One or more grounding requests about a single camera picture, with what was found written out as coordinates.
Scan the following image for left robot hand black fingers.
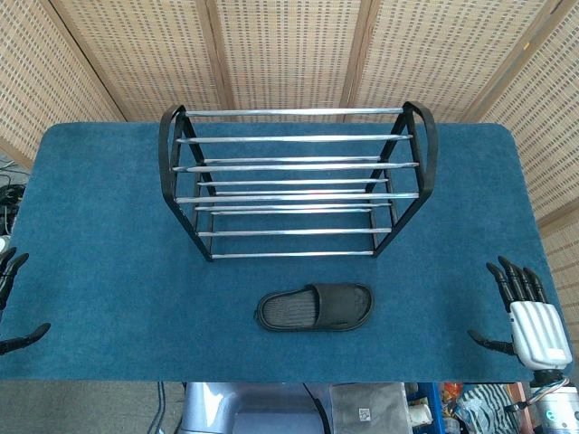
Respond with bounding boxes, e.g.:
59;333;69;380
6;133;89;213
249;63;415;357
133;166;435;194
0;246;52;356

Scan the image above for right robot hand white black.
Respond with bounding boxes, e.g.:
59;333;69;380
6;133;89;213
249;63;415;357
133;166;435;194
467;255;574;373

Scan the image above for black rubber slipper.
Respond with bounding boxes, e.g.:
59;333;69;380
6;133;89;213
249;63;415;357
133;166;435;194
255;282;376;334

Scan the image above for black and chrome shoe rack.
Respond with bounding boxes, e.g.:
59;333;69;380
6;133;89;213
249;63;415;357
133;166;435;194
157;100;439;263

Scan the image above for striped cloth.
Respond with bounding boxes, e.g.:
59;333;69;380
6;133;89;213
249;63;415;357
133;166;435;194
455;382;529;434

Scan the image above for blue carpet mat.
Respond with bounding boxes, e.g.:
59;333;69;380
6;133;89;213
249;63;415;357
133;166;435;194
0;121;574;384

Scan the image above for grey bag with label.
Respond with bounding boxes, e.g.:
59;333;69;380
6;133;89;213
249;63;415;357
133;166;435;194
328;382;413;434

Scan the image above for grey-blue robot torso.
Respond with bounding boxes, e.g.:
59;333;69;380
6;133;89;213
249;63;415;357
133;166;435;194
178;382;336;434

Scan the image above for bamboo folding screen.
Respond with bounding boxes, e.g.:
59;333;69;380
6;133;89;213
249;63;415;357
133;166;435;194
0;0;579;320

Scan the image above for coloured wrist wire bundle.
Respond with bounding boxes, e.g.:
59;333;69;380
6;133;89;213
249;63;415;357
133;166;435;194
527;376;570;404

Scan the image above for tangled floor cables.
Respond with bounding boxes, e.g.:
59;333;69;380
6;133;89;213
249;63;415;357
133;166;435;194
0;153;29;239

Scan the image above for blue metal post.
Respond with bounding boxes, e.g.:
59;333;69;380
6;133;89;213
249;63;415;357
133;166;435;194
415;382;442;434

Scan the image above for black cable on torso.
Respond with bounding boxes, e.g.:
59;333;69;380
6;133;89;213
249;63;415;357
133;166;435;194
301;382;335;434

